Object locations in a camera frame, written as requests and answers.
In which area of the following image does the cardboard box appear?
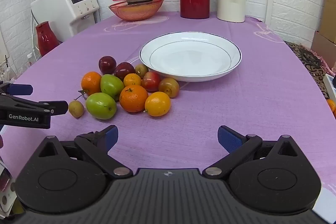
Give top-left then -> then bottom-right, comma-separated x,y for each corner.
316,0 -> 336,43
310,31 -> 336,68

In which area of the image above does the white plate with blue rim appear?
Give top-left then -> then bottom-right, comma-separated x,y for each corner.
139,31 -> 242,82

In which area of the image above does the small round orange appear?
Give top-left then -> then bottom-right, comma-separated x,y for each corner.
123,73 -> 142,87

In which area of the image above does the green fruit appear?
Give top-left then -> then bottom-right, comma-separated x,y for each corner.
85,92 -> 117,120
100,74 -> 125,102

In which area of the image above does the red apple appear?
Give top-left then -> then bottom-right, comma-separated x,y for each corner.
141,71 -> 162,92

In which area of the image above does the leopard print cloth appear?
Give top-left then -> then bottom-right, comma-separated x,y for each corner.
285,41 -> 336,98

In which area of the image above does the oval orange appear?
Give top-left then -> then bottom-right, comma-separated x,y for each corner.
144,91 -> 172,117

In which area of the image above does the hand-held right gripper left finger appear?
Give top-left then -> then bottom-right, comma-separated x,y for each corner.
38,124 -> 133,179

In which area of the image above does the yellow red plum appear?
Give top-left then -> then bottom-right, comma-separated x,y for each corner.
158,77 -> 180,98

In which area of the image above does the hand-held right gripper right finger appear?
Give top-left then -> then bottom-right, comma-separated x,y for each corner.
203,125 -> 306,179

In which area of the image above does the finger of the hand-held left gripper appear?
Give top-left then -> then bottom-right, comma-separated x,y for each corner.
0,95 -> 69,117
0,83 -> 34,96

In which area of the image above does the dark red plum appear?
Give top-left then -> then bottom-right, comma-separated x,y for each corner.
98,56 -> 117,75
114,62 -> 136,81

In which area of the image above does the purple tablecloth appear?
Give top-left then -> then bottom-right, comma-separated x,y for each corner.
0,11 -> 336,216

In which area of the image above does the patterned brown box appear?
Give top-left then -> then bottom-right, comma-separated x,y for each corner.
126,0 -> 154,6

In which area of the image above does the white box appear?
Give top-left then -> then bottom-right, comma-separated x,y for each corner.
322,74 -> 336,101

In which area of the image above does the small brown fruit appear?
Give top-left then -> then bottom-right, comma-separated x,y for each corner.
135,64 -> 149,79
68,100 -> 85,118

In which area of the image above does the small red jug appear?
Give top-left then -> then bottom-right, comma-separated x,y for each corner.
35,21 -> 60,57

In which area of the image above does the orange tangerine with leaf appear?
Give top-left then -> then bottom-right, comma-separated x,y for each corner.
74,71 -> 102,102

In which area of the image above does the red glass bowl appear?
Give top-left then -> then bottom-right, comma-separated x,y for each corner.
108,0 -> 165,22

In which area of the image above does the large orange tangerine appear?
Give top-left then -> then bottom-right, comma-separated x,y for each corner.
119,84 -> 149,113

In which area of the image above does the white water dispenser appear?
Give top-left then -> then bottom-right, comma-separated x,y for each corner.
31,0 -> 100,42

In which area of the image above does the orange fruit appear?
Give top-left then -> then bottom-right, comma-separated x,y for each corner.
326,99 -> 336,118

